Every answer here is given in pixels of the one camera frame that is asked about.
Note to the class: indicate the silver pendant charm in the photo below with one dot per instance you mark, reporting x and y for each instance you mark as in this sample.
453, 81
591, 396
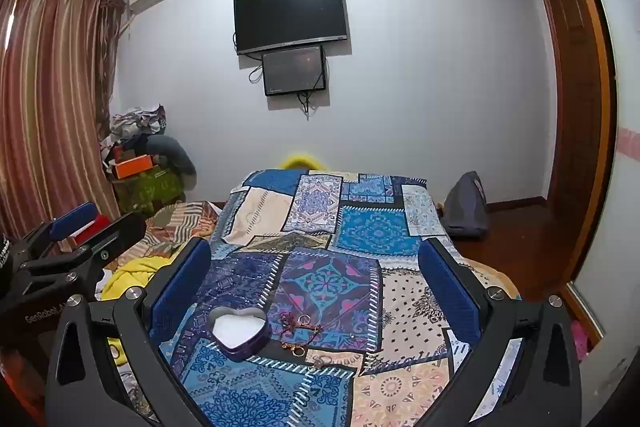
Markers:
320, 362

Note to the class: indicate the orange box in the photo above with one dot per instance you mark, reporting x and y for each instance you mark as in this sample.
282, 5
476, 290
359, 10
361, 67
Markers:
132, 166

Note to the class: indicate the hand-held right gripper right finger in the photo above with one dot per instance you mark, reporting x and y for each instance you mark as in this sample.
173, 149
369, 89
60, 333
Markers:
447, 292

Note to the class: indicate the pile of clothes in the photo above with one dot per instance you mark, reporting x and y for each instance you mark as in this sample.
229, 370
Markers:
132, 124

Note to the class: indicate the yellow fleece blanket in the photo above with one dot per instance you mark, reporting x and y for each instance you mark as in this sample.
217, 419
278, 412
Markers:
132, 274

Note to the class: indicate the blue patchwork blanket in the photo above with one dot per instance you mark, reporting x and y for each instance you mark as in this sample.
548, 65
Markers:
320, 227

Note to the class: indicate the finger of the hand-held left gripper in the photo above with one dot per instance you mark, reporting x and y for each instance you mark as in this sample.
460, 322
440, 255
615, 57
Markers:
120, 234
75, 219

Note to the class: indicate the wooden door frame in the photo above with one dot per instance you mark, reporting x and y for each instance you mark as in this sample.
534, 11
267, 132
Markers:
575, 107

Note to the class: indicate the striped brown quilt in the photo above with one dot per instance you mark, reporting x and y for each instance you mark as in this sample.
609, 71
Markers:
175, 219

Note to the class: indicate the grey backpack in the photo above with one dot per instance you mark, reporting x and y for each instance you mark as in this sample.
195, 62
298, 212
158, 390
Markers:
465, 207

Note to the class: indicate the large black wall television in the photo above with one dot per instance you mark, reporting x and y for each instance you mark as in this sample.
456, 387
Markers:
290, 17

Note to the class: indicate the small black wall monitor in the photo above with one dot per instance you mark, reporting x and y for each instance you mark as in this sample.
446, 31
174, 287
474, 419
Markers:
294, 71

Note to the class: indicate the pink wall decal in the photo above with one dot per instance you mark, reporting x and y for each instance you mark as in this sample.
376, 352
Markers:
629, 141

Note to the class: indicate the striped brown curtain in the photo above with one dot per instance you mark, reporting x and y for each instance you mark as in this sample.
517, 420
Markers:
50, 97

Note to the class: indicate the yellow object behind bed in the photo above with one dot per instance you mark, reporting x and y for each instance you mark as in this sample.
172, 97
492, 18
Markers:
300, 159

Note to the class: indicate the purple heart-shaped tin box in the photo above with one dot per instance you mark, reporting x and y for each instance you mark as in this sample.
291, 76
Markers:
235, 323

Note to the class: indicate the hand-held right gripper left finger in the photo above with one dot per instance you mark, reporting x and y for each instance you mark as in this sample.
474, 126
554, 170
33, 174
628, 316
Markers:
182, 292

